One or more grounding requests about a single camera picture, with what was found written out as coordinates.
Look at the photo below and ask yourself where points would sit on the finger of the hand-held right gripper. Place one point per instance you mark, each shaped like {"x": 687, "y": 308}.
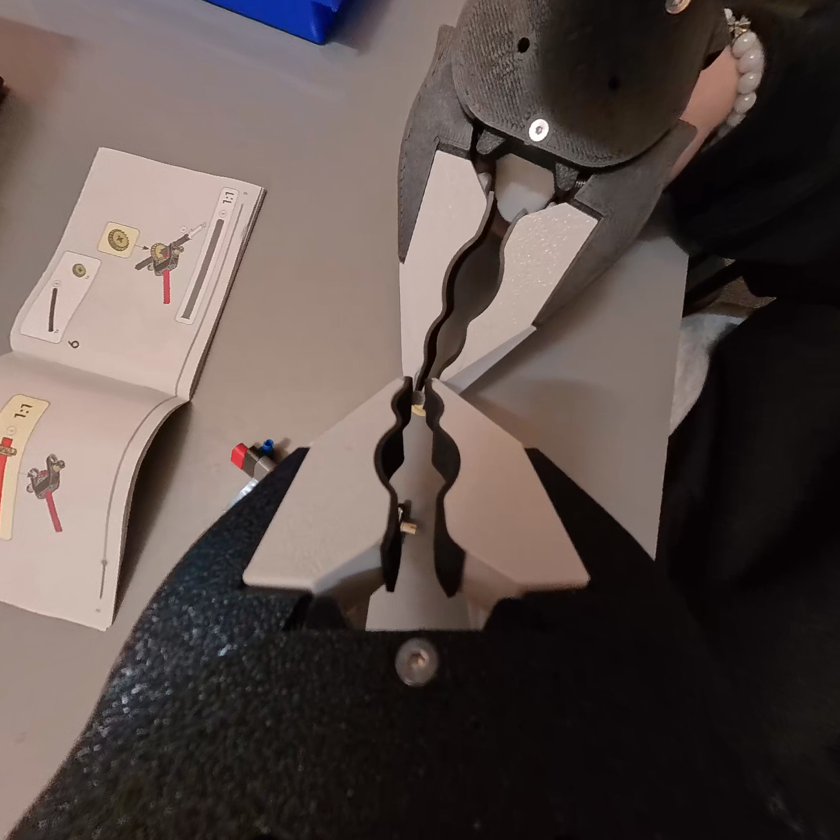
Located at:
{"x": 426, "y": 249}
{"x": 538, "y": 262}

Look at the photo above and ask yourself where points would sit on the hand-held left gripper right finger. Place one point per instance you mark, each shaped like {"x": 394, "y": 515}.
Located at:
{"x": 518, "y": 518}

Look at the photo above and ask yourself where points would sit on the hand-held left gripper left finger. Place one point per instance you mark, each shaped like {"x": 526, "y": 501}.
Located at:
{"x": 315, "y": 518}

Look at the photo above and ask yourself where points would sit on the tan lego gear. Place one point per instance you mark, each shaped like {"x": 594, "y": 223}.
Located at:
{"x": 418, "y": 409}

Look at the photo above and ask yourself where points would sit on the person's right forearm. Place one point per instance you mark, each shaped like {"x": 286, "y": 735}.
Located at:
{"x": 794, "y": 144}

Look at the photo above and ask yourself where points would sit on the grey lego beam assembly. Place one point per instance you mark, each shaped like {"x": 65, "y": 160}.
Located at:
{"x": 253, "y": 463}

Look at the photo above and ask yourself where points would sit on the black lego connector assembly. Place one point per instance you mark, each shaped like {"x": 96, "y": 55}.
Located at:
{"x": 407, "y": 518}

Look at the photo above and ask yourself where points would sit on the lego instruction booklet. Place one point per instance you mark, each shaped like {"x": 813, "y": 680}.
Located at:
{"x": 131, "y": 341}

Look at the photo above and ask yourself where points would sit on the person's right hand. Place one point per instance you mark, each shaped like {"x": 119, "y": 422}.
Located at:
{"x": 715, "y": 98}

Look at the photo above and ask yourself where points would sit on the person's black clothing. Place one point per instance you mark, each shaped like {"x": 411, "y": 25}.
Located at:
{"x": 754, "y": 525}

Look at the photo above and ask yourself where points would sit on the blue plastic box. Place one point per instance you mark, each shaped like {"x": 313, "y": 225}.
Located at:
{"x": 289, "y": 13}

